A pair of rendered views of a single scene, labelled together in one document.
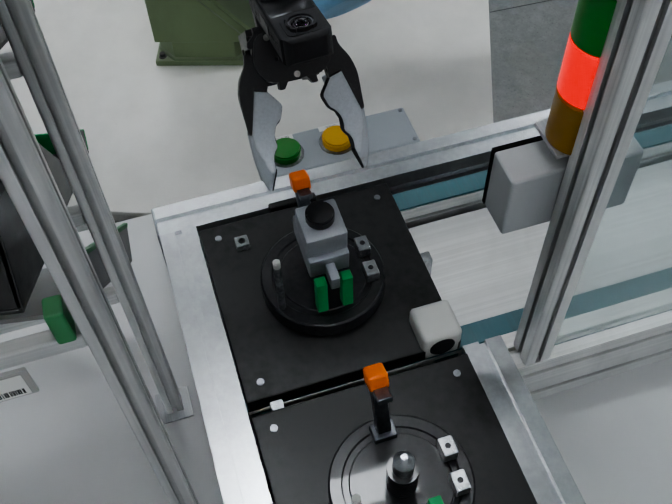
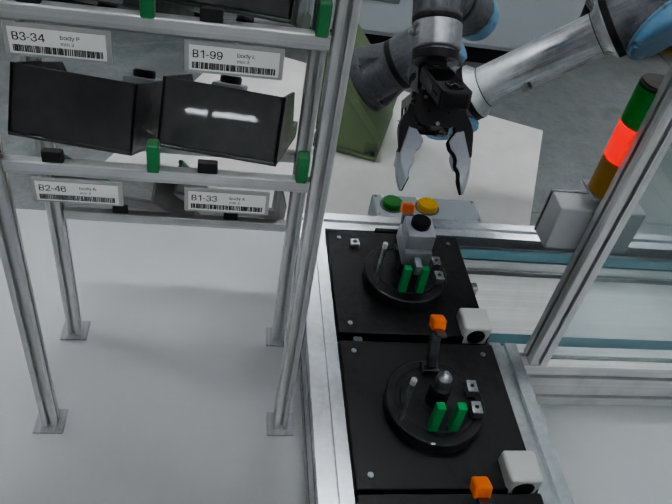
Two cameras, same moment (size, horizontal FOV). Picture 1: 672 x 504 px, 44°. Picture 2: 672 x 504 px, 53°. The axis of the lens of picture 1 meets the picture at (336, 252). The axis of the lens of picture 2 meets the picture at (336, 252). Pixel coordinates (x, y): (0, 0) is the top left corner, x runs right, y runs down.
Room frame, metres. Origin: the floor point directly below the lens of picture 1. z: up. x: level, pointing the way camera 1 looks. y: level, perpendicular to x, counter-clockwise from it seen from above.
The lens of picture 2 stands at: (-0.30, 0.08, 1.72)
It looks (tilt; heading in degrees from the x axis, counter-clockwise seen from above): 41 degrees down; 4
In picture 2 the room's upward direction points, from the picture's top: 11 degrees clockwise
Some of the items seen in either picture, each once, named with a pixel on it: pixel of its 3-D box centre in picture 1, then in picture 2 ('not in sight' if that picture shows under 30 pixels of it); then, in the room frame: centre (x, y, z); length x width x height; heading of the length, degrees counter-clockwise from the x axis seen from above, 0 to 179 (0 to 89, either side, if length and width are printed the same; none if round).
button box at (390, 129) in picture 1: (337, 156); (423, 219); (0.76, -0.01, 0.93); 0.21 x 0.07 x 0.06; 106
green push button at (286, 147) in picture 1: (285, 153); (392, 204); (0.74, 0.06, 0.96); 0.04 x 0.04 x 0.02
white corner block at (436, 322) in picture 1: (434, 329); (472, 326); (0.47, -0.10, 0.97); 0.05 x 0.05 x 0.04; 16
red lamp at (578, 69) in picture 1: (597, 64); (632, 142); (0.47, -0.20, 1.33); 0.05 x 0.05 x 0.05
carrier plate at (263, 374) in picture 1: (323, 287); (401, 284); (0.53, 0.02, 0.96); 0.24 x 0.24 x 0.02; 16
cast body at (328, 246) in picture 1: (323, 238); (417, 240); (0.52, 0.01, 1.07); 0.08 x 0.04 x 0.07; 16
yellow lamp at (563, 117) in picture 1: (582, 113); (614, 175); (0.47, -0.20, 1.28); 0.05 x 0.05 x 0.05
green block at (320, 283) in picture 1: (321, 294); (404, 278); (0.49, 0.02, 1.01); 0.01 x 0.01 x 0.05; 16
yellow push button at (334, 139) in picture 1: (337, 140); (427, 207); (0.76, -0.01, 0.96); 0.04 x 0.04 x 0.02
